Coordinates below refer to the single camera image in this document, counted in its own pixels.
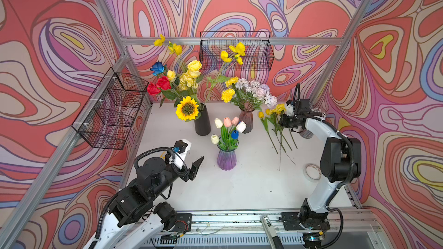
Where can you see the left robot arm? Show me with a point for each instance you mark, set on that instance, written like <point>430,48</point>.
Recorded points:
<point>139,213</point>

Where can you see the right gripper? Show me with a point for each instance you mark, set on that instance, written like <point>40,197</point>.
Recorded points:
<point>285,117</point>

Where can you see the yellow and lilac bouquet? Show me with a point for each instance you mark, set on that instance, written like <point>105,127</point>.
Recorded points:
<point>245,94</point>

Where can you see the red grey glass vase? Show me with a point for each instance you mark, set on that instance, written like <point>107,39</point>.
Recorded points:
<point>247,117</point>

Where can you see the black wire basket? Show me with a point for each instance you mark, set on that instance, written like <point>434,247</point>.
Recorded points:
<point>114,110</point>
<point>259,52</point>

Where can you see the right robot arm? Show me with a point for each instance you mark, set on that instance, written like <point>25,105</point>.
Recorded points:
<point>340,161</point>

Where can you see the back black wire basket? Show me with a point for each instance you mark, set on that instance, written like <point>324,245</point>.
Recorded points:
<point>259,52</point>

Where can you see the tulip bunch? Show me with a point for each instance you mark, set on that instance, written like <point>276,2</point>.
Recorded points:
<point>226,126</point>

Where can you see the yellow tulip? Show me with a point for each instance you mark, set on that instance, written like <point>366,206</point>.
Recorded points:
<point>269,112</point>
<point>264,121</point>
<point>284,145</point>
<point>291,135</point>

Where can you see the yellow carnation stem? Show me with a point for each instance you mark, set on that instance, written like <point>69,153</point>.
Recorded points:
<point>280,109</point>
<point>273,117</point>

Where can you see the left black wire basket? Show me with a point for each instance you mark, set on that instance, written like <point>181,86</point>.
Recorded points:
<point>114,110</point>

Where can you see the purple glass tulip vase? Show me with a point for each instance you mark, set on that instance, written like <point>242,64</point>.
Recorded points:
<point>227,157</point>

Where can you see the tool on front rail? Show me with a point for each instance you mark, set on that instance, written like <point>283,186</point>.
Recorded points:
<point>271,234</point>

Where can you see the mixed rose bouquet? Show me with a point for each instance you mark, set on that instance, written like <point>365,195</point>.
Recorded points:
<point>175,84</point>

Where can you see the sunflower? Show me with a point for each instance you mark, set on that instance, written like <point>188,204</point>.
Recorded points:
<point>187,109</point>

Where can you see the black vase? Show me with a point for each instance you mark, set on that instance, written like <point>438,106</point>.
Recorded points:
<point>203,124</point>

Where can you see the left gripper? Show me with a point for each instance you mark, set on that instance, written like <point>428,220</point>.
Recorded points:
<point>187,173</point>

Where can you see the white tape roll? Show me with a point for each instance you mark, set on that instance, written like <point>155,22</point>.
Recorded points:
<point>312,173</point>

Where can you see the yellow tulip front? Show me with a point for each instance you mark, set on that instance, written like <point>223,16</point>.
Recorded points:
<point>284,145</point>

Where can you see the blue tulip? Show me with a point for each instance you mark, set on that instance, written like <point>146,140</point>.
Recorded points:
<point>235,135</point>

